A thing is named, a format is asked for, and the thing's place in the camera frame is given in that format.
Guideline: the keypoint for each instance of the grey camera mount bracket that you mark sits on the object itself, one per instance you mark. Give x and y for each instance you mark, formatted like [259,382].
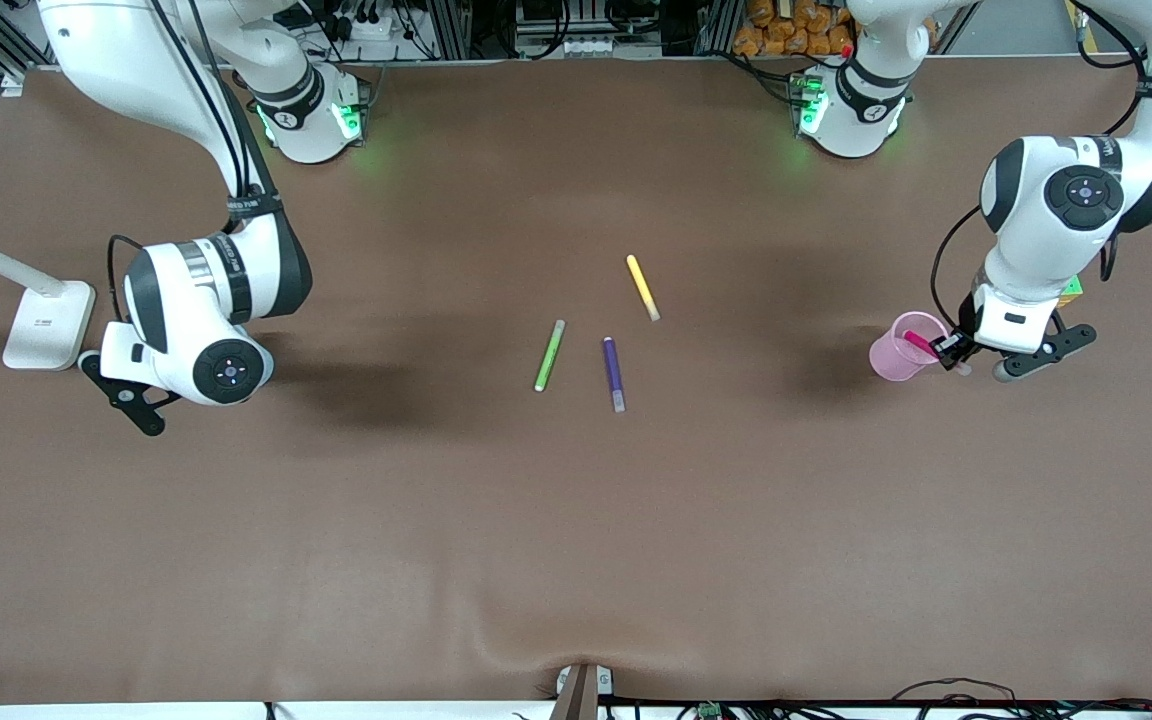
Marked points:
[581,692]

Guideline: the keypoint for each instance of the yellow marker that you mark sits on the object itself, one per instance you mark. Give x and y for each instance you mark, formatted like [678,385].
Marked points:
[642,286]

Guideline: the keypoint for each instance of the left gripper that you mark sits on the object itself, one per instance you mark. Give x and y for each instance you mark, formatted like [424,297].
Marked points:
[953,346]

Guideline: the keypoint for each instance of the small green circuit board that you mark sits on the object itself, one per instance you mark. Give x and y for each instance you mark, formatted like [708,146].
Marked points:
[708,711]

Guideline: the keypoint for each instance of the purple marker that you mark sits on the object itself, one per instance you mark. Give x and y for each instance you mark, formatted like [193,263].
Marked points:
[613,372]

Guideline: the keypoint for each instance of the colourful puzzle cube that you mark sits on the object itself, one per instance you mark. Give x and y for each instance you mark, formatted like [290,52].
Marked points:
[1072,292]

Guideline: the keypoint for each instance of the green marker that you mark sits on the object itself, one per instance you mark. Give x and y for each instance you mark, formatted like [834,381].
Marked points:
[549,356]

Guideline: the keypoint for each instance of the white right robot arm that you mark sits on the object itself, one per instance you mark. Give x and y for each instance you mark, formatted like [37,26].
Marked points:
[136,60]

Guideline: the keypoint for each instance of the pink marker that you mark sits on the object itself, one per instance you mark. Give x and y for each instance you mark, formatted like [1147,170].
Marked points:
[918,342]

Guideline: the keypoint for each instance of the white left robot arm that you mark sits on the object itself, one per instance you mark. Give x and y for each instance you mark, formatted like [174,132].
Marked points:
[1046,220]

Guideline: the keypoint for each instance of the white lamp stand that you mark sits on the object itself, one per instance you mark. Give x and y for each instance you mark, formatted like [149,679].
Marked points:
[48,325]

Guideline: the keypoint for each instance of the white power strip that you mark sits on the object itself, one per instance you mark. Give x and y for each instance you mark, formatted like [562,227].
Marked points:
[381,27]

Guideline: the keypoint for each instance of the pink plastic cup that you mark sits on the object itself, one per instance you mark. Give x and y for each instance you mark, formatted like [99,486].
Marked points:
[891,358]

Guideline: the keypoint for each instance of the orange snack packages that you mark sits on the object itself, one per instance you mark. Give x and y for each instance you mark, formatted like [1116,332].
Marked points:
[796,28]

